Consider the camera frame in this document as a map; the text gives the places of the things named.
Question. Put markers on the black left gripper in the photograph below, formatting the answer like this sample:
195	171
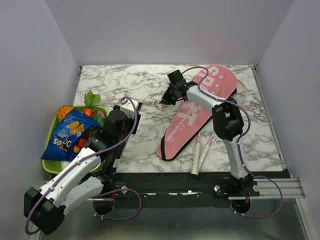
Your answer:
133	123

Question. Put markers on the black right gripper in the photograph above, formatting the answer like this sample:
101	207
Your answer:
166	99

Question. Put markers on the black shuttlecock tube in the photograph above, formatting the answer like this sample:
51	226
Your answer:
112	155

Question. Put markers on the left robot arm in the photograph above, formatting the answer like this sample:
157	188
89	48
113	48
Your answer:
87	175

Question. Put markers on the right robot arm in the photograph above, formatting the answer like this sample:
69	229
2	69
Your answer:
230	123

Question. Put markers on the pink badminton racket right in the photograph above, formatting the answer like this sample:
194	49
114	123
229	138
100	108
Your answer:
205	151

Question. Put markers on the pink badminton racket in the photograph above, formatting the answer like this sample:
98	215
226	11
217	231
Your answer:
205	151
194	170

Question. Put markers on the pink badminton racket left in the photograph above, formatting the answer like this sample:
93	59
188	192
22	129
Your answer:
194	170

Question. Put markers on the pink toy fruit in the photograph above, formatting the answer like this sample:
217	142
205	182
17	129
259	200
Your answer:
101	113

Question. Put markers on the orange toy carrot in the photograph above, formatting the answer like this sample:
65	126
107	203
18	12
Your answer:
88	112

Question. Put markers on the pink racket bag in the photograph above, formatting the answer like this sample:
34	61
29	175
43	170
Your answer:
190	118

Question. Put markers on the red toy cherries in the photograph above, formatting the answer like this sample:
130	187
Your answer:
79	145

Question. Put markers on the blue Doritos chip bag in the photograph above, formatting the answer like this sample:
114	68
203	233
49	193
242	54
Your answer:
67	132

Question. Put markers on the orange toy pineapple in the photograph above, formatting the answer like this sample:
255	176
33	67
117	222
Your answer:
63	111

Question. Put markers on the white toy onion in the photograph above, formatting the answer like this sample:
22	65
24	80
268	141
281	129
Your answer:
64	164

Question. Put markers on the green plastic tray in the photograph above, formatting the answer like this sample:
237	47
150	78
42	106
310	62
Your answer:
54	166

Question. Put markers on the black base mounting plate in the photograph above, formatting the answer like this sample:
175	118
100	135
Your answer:
169	190

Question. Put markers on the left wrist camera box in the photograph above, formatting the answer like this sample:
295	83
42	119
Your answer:
128	107

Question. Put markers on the aluminium rail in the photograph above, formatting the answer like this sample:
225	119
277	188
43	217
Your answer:
263	189

